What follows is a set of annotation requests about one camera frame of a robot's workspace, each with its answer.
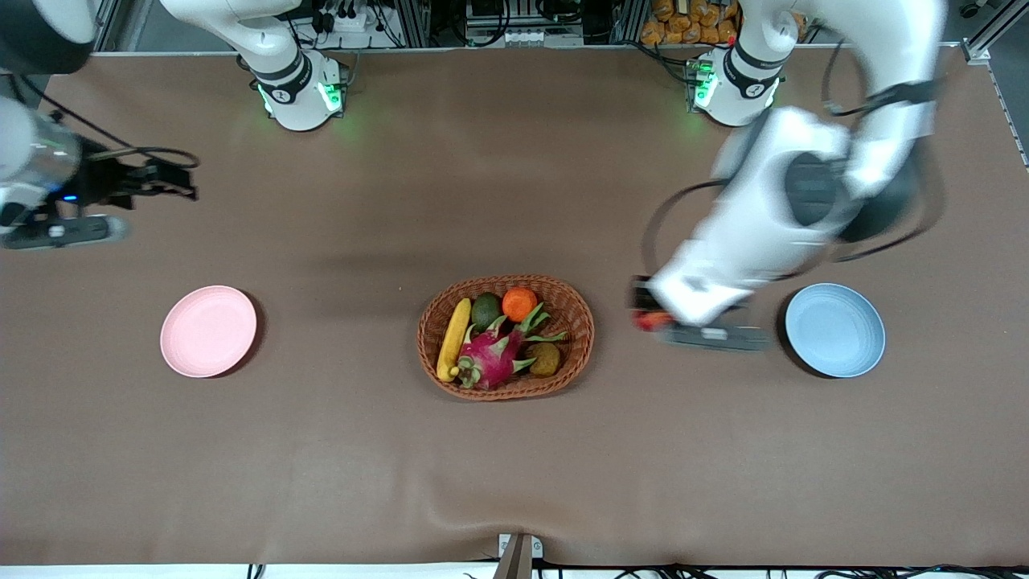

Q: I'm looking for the yellow banana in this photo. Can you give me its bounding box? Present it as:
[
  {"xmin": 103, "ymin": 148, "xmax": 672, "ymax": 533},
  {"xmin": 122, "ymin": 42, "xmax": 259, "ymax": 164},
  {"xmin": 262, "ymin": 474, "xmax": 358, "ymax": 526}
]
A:
[{"xmin": 437, "ymin": 298, "xmax": 473, "ymax": 382}]

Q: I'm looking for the brown wicker basket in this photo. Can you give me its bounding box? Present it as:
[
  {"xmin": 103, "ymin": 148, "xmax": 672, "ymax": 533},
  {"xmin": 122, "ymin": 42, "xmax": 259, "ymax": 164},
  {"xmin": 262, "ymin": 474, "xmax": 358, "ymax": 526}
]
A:
[{"xmin": 416, "ymin": 274, "xmax": 596, "ymax": 401}]

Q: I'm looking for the brown kiwi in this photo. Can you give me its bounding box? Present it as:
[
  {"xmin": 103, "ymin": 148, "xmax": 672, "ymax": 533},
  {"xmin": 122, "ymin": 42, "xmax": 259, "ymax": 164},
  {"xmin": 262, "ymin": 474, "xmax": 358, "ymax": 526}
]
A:
[{"xmin": 527, "ymin": 342, "xmax": 561, "ymax": 379}]

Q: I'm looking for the orange fruit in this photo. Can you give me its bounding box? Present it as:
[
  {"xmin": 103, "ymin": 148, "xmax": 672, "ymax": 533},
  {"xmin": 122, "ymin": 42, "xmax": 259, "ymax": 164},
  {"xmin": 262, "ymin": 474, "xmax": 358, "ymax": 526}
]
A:
[{"xmin": 502, "ymin": 287, "xmax": 539, "ymax": 322}]

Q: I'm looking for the pink plate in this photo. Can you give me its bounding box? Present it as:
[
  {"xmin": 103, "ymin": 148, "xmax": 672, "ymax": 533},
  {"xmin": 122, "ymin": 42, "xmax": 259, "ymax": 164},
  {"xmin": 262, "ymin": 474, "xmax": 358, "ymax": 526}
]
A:
[{"xmin": 160, "ymin": 285, "xmax": 258, "ymax": 379}]

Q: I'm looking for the blue plate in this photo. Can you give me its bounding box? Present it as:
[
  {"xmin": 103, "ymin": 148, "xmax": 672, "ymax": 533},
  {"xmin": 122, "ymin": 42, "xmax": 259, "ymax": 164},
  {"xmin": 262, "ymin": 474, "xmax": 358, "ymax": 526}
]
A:
[{"xmin": 785, "ymin": 282, "xmax": 886, "ymax": 379}]

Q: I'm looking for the green avocado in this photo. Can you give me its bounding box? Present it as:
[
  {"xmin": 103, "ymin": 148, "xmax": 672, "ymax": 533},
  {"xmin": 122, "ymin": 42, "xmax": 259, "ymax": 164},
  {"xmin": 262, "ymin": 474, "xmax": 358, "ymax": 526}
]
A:
[{"xmin": 471, "ymin": 293, "xmax": 503, "ymax": 332}]

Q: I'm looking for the pink dragon fruit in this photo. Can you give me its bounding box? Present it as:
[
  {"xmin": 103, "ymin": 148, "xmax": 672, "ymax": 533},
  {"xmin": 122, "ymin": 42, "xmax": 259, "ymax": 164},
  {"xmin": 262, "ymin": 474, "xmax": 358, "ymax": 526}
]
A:
[{"xmin": 457, "ymin": 302, "xmax": 570, "ymax": 392}]

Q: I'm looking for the brown table cloth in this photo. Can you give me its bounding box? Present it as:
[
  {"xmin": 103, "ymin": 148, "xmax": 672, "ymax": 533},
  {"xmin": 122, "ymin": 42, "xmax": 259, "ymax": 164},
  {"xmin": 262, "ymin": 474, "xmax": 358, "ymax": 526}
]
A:
[{"xmin": 0, "ymin": 44, "xmax": 1029, "ymax": 568}]

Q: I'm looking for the white power strip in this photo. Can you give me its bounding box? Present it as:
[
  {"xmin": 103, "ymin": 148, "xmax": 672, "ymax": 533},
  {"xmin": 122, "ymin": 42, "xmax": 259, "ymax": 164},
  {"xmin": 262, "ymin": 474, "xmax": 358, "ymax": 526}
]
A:
[{"xmin": 322, "ymin": 8, "xmax": 371, "ymax": 33}]

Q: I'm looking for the bag of orange items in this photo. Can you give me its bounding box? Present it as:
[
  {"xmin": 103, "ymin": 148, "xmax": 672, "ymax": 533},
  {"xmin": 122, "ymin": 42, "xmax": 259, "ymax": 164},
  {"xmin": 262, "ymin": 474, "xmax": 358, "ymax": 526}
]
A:
[{"xmin": 641, "ymin": 0, "xmax": 744, "ymax": 45}]

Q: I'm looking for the grey electronics box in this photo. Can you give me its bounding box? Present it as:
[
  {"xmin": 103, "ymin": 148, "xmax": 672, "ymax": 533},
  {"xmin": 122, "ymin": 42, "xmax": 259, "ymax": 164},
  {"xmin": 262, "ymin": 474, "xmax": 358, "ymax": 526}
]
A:
[{"xmin": 466, "ymin": 0, "xmax": 584, "ymax": 47}]

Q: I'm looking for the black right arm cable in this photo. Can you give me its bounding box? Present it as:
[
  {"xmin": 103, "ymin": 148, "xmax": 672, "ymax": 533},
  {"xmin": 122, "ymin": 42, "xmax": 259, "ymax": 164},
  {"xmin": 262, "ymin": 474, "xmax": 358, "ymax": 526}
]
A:
[{"xmin": 16, "ymin": 76, "xmax": 200, "ymax": 170}]

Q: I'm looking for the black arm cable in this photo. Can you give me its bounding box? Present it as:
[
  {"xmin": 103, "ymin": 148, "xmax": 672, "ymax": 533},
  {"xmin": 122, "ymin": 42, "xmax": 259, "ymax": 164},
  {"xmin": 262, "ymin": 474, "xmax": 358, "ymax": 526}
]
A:
[
  {"xmin": 16, "ymin": 76, "xmax": 200, "ymax": 170},
  {"xmin": 643, "ymin": 44, "xmax": 941, "ymax": 266}
]

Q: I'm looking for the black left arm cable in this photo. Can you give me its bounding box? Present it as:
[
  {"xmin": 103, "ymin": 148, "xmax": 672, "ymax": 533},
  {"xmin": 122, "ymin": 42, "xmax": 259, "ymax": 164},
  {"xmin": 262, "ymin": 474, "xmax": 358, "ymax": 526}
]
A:
[{"xmin": 643, "ymin": 44, "xmax": 941, "ymax": 266}]

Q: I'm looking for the grey metal camera bracket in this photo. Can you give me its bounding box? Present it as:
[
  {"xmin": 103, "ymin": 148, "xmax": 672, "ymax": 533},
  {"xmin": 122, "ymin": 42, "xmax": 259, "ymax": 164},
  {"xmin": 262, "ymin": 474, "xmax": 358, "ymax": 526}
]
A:
[{"xmin": 493, "ymin": 533, "xmax": 543, "ymax": 579}]

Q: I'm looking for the aluminium frame post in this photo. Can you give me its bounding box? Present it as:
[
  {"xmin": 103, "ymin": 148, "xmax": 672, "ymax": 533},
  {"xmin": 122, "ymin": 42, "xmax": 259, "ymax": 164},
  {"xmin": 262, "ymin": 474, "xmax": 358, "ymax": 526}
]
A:
[{"xmin": 961, "ymin": 0, "xmax": 1029, "ymax": 65}]

